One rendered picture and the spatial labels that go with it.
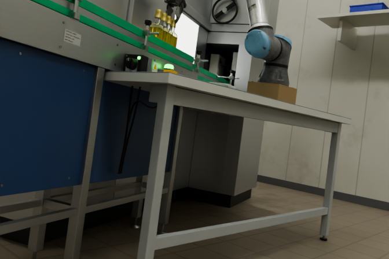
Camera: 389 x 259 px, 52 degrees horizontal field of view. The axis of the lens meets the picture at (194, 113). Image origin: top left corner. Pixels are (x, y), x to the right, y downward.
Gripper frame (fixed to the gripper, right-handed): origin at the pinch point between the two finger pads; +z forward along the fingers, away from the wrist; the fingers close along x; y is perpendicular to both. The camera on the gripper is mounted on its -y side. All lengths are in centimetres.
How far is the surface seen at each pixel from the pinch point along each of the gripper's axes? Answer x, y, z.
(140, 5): -12.3, 16.9, -3.4
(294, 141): 40, -272, 61
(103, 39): 14, 83, 30
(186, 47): -12, -49, 5
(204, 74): 5, -47, 23
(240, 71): 17, -91, 12
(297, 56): 31, -276, -37
